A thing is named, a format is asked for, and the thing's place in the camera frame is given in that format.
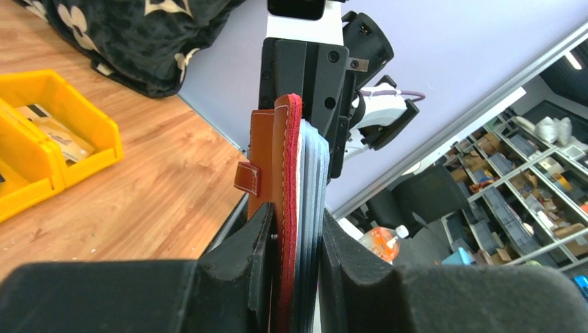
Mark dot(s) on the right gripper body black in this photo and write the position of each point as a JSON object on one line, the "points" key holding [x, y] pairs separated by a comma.
{"points": [[320, 74]]}

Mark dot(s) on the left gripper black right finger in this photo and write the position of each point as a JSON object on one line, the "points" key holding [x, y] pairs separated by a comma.
{"points": [[359, 292]]}

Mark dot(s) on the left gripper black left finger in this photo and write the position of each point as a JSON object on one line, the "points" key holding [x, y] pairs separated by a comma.
{"points": [[225, 290]]}

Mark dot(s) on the red card holder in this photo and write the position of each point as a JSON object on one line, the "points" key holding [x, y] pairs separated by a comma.
{"points": [[286, 172]]}

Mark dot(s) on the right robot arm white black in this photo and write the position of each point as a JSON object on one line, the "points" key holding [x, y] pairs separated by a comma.
{"points": [[379, 109]]}

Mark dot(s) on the gold cards stack in bin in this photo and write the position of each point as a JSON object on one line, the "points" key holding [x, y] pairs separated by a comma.
{"points": [[73, 148]]}

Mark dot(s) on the orange drink bottle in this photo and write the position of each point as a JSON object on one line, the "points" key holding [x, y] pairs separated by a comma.
{"points": [[384, 242]]}

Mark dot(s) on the blue box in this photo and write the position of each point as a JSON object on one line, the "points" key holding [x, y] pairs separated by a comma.
{"points": [[459, 258]]}

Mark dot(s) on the black office chair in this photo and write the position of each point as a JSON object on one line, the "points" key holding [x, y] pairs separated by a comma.
{"points": [[417, 201]]}

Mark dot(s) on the black patterned blanket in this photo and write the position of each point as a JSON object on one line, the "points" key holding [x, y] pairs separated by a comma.
{"points": [[145, 45]]}

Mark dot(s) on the metal storage shelf rack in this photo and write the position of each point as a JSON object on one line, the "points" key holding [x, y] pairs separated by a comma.
{"points": [[527, 198]]}

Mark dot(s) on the middle yellow bin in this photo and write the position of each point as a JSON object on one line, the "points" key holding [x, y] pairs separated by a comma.
{"points": [[30, 165]]}

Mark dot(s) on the yellow bin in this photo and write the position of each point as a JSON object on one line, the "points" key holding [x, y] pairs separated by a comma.
{"points": [[85, 139], [30, 165]]}

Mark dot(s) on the right yellow bin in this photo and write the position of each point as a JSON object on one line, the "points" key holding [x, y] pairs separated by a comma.
{"points": [[85, 139]]}

